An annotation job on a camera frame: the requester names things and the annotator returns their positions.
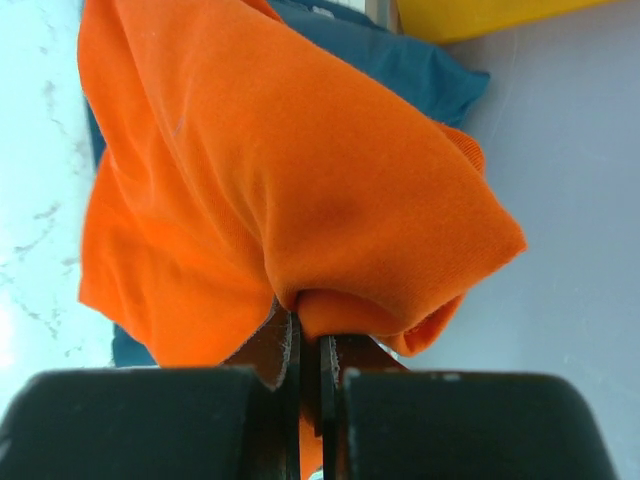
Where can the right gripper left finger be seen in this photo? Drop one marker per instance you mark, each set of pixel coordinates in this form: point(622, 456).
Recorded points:
point(235, 421)

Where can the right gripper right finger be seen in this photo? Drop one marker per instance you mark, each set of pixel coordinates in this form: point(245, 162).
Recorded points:
point(380, 421)

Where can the orange t-shirt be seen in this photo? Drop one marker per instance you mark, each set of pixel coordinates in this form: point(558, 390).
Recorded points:
point(275, 190)

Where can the folded blue t-shirt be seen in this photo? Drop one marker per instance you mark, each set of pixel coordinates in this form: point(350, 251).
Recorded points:
point(415, 70)

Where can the orange folder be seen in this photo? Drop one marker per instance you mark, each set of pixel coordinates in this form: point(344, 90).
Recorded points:
point(444, 22)

